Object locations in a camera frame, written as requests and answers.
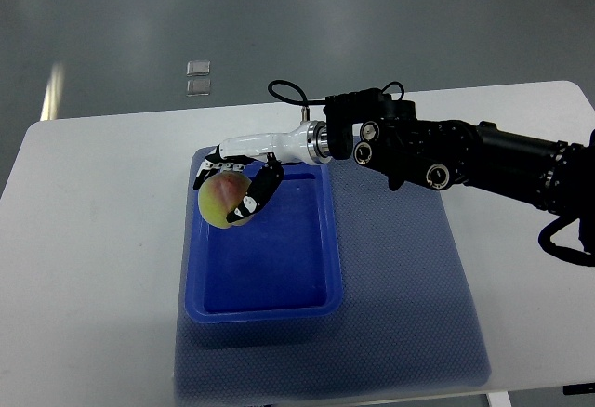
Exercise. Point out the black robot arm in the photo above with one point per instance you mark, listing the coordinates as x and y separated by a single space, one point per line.
383 134

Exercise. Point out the upper floor socket plate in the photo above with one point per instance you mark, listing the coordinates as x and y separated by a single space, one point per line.
198 68

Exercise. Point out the green pink peach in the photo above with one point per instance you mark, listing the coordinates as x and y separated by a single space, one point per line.
219 195

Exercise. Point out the floor socket plate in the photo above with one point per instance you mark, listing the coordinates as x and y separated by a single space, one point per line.
198 68
198 87

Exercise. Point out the lower floor socket plate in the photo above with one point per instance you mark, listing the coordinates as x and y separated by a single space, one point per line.
198 87

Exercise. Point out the blue plastic tray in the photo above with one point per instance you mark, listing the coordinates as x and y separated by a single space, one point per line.
282 265

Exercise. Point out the blue textured mat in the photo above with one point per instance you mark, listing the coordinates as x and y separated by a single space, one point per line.
406 323

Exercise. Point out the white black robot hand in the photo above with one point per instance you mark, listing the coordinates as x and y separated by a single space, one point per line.
262 158

